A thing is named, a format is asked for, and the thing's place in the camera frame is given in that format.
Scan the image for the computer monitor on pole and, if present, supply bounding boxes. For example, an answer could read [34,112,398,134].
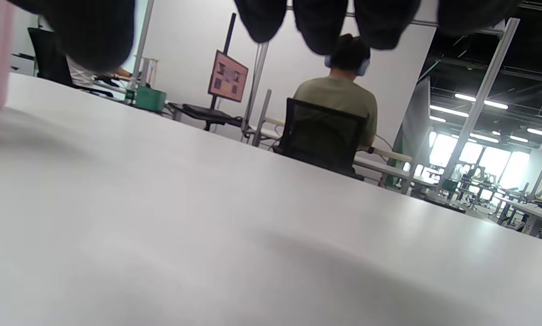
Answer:
[208,50,249,103]

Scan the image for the black computer cart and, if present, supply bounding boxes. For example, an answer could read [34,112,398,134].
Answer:
[168,13,247,133]

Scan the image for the black mesh office chair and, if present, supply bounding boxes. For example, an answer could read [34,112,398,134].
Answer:
[273,97,369,181]

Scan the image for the green plastic bin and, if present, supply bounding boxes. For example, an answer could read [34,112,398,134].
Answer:
[135,86,167,113]

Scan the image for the grey partition panel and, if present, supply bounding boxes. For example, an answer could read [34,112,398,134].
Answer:
[396,76,432,182]

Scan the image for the row of ceiling light strips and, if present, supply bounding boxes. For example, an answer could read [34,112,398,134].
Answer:
[429,93,542,143]

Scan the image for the person's right hand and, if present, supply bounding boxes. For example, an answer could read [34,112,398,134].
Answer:
[6,0,521,73]

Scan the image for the aluminium frame post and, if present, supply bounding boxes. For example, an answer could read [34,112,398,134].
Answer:
[241,42,270,142]
[436,18,521,196]
[130,0,155,105]

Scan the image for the black keyboard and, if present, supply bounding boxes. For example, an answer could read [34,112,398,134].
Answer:
[183,104,229,119]

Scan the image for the pale blue headphones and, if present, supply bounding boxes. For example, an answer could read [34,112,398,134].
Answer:
[324,53,371,77]

